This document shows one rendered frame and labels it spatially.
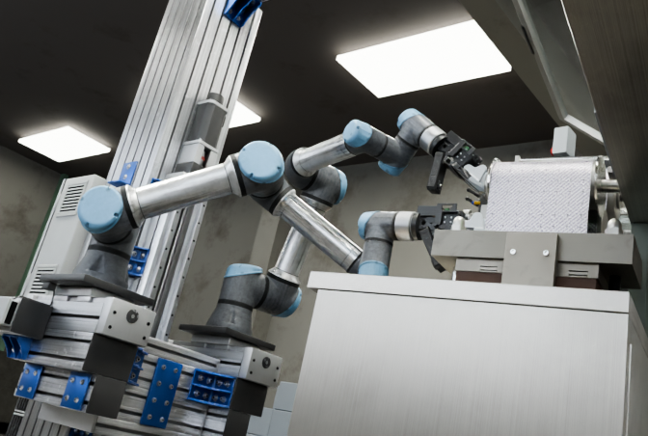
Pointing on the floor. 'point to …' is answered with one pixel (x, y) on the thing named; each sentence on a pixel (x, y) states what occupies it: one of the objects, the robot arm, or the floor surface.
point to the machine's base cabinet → (467, 369)
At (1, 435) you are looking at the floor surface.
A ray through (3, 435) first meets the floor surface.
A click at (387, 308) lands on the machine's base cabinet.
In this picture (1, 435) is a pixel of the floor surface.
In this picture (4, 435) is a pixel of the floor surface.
